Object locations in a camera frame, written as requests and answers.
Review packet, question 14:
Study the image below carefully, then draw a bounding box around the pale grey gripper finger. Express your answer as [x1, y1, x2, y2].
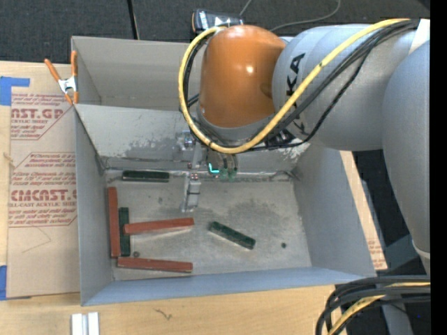
[173, 131, 196, 163]
[179, 172, 203, 214]

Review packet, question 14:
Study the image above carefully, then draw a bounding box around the red-brown flat block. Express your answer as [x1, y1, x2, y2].
[116, 256, 194, 274]
[123, 216, 196, 237]
[107, 186, 122, 259]

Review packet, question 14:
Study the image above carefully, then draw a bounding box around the dark green flat block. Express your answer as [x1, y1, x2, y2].
[121, 170, 171, 184]
[117, 206, 132, 258]
[207, 221, 257, 251]

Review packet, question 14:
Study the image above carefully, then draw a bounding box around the grey metal bin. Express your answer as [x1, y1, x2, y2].
[71, 36, 379, 308]

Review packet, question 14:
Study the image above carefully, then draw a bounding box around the brown cardboard board, red print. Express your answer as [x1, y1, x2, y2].
[0, 60, 389, 302]

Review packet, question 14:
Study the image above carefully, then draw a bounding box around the black cylinder on white bracket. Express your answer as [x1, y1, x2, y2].
[264, 130, 297, 149]

